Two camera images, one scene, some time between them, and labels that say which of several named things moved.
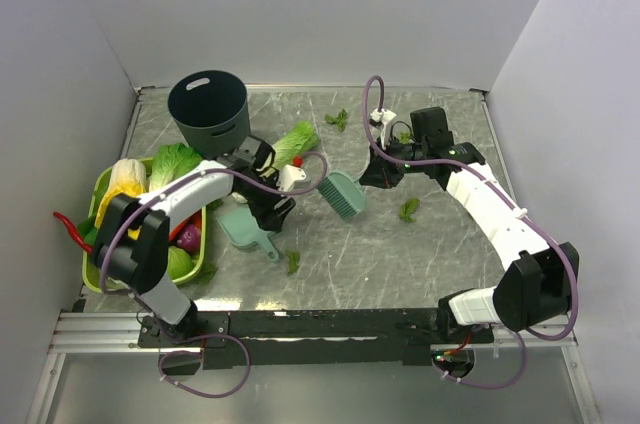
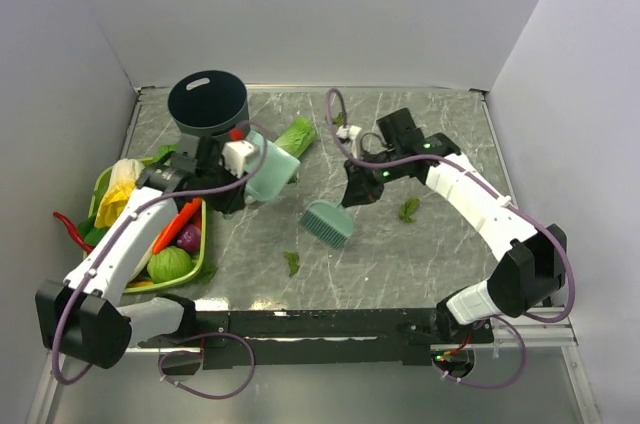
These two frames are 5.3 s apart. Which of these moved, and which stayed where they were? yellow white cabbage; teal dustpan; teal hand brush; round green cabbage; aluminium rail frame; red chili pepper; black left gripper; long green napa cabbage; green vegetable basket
Moved: teal dustpan; teal hand brush; black left gripper
Stayed: green vegetable basket; aluminium rail frame; yellow white cabbage; round green cabbage; long green napa cabbage; red chili pepper
